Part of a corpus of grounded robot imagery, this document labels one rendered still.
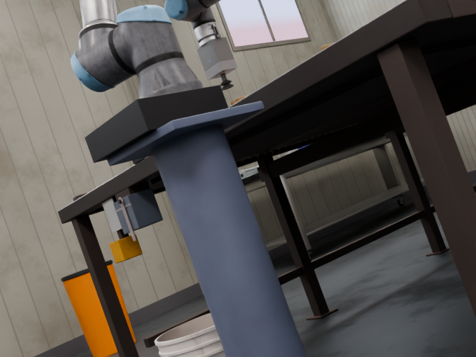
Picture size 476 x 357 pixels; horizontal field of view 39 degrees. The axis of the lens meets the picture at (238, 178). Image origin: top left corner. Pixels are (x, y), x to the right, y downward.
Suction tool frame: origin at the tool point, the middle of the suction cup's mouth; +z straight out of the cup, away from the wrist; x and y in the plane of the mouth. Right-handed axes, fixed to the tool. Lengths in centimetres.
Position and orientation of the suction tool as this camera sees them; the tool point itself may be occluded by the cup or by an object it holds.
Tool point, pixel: (227, 88)
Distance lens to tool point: 212.7
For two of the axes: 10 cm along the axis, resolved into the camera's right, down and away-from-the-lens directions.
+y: -5.7, 2.4, 7.8
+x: -7.5, 2.5, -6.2
